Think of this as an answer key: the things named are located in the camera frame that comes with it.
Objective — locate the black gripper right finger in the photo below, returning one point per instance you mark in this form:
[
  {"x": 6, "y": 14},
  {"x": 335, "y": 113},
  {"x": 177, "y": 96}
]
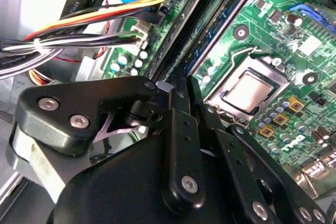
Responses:
[{"x": 241, "y": 161}]

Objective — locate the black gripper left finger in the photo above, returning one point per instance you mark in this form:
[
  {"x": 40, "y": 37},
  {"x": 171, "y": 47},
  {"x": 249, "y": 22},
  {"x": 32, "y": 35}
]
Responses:
[{"x": 78, "y": 98}]

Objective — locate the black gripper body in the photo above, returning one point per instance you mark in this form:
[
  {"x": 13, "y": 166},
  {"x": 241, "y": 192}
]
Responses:
[{"x": 118, "y": 187}]

